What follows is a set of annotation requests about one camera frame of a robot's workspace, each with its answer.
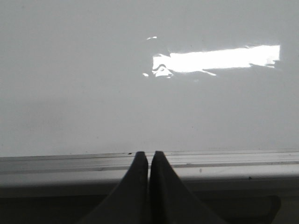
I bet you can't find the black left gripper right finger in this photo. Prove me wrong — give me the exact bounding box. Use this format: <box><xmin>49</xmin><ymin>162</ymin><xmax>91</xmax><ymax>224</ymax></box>
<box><xmin>149</xmin><ymin>151</ymin><xmax>226</xmax><ymax>224</ymax></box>

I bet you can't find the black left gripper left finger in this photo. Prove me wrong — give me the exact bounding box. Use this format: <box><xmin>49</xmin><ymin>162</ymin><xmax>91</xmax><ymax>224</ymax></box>
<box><xmin>78</xmin><ymin>152</ymin><xmax>148</xmax><ymax>224</ymax></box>

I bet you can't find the white whiteboard with aluminium frame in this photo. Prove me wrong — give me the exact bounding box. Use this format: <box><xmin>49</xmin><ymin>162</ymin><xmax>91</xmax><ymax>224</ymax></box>
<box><xmin>0</xmin><ymin>0</ymin><xmax>299</xmax><ymax>198</ymax></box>

